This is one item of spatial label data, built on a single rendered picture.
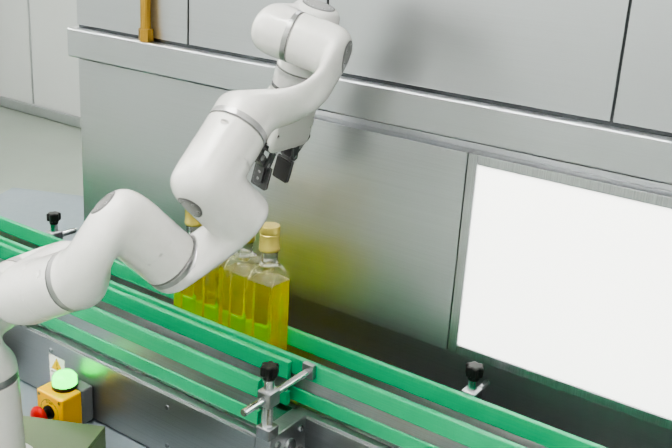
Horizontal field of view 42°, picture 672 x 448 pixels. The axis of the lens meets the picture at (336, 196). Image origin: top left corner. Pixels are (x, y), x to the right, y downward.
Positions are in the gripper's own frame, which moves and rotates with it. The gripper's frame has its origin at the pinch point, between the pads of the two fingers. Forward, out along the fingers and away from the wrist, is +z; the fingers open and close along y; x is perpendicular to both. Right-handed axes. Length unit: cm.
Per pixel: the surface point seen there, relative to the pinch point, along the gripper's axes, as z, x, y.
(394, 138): -10.2, 12.9, -12.3
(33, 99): 234, -433, -309
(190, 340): 34.5, -3.5, 5.6
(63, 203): 81, -109, -58
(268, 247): 11.7, 4.1, 1.4
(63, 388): 48, -17, 20
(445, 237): 0.7, 27.1, -12.4
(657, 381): 4, 65, -13
